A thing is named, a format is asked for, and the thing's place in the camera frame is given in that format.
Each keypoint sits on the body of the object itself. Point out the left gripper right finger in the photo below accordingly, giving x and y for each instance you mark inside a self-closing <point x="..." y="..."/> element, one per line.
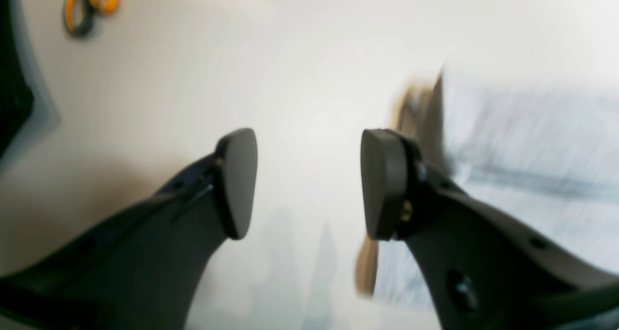
<point x="484" y="269"/>

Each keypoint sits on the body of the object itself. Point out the grey T-shirt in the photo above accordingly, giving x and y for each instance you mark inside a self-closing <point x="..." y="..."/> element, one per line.
<point x="542" y="150"/>

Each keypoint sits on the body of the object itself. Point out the orange object at edge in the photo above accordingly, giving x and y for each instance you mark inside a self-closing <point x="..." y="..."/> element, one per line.
<point x="78" y="15"/>

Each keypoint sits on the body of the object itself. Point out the black tablet screen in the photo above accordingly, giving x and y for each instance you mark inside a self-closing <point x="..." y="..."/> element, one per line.
<point x="16" y="98"/>

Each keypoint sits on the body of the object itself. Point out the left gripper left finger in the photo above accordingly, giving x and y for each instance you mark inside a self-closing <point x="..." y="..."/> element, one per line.
<point x="139" y="269"/>

